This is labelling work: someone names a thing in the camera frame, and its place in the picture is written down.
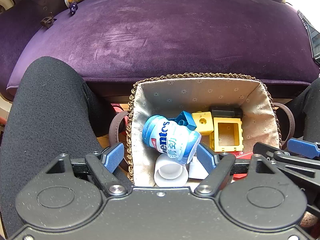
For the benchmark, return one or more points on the black smartphone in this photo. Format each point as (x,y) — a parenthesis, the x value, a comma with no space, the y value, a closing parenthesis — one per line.
(314,37)

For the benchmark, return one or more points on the red toy cube block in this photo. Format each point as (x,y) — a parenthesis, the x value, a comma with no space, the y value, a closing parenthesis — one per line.
(240,177)

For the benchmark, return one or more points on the blue rectangular toy brick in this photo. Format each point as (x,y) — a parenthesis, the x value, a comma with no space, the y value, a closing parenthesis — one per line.
(185,119)

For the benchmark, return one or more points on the blue mentos gum bottle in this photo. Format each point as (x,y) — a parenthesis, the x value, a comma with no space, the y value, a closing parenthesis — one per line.
(167,137)

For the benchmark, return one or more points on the yellow toy window frame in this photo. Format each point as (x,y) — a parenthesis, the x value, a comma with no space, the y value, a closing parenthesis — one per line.
(227,135)

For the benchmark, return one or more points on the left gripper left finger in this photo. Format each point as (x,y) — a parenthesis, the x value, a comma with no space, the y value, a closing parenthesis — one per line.
(102,169)

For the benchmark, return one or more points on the fabric lined woven basket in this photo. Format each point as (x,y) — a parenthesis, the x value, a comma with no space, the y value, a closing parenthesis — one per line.
(192,92)

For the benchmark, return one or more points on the person's right leg black trousers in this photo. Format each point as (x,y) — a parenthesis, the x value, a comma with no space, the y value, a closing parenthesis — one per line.
(306,113)

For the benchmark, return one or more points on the dark purple small figurine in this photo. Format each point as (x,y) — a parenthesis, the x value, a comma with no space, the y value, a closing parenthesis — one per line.
(73,7)

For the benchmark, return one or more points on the yellow toy cube block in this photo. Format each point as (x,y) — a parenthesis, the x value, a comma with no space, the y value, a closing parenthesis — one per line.
(204,122)

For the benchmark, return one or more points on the brown small clip object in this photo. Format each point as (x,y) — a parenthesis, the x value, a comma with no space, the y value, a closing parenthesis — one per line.
(47,21)

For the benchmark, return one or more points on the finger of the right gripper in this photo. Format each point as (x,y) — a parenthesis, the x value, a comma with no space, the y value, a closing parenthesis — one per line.
(304,148)

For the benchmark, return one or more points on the white cylindrical container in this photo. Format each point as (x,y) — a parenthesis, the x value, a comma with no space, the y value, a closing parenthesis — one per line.
(169,173)

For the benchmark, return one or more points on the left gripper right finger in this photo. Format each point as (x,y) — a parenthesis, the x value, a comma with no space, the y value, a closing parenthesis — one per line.
(220,167)

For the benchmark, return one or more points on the red slipper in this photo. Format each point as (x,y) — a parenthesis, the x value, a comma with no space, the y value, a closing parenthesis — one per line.
(118,108)

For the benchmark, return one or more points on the black toy block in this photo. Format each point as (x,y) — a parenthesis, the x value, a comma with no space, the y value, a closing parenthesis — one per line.
(226,112)

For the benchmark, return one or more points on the brown leather basket handle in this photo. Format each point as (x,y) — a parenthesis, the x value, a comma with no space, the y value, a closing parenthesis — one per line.
(114,128)

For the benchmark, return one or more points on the purple velvet sofa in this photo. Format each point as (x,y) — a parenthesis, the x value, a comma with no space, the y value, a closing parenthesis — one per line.
(114,43)

